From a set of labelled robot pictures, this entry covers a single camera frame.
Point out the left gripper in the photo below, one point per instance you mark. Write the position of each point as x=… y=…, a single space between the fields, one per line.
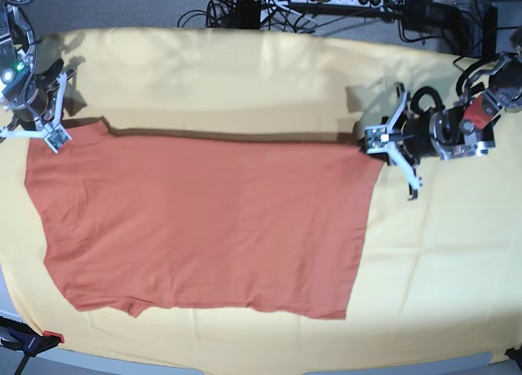
x=419 y=131

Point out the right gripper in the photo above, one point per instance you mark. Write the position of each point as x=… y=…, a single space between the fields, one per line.
x=45 y=97

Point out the orange-red T-shirt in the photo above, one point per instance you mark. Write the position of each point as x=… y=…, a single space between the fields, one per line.
x=139 y=221

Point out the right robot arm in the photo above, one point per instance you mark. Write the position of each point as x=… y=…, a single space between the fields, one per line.
x=19 y=58

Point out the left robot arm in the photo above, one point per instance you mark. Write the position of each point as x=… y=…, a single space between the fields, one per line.
x=485 y=89

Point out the black power adapter box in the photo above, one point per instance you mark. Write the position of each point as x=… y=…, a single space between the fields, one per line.
x=421 y=14

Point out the black tower case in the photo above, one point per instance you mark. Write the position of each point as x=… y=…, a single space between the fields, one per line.
x=489 y=33

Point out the blue clamp with red tip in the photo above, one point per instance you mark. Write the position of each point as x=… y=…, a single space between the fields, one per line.
x=18 y=336

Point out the black clamp right corner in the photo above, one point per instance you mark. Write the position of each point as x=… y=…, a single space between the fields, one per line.
x=515 y=355

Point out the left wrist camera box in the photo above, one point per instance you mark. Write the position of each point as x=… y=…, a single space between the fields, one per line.
x=376 y=139

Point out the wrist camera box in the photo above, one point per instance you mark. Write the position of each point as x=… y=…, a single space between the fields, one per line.
x=376 y=139
x=56 y=138

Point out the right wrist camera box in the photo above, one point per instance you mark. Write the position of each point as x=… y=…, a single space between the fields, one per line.
x=56 y=138

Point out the black central post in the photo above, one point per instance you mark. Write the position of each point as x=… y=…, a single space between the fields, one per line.
x=247 y=14

